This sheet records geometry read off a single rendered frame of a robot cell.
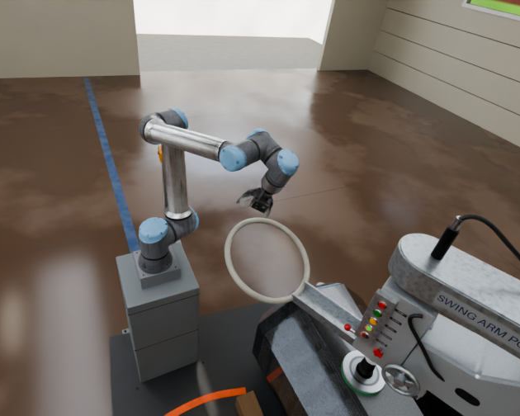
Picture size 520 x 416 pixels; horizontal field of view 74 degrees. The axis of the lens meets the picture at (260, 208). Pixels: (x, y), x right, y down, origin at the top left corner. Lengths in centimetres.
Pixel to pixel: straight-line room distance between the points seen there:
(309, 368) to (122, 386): 131
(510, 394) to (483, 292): 37
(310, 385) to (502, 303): 108
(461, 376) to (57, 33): 727
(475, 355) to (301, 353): 90
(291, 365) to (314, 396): 20
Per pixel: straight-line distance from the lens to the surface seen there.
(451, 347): 155
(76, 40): 754
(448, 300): 131
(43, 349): 305
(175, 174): 180
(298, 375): 209
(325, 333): 206
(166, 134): 149
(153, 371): 265
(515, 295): 140
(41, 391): 289
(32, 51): 760
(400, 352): 157
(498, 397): 156
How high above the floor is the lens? 247
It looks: 38 degrees down
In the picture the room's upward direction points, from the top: 9 degrees clockwise
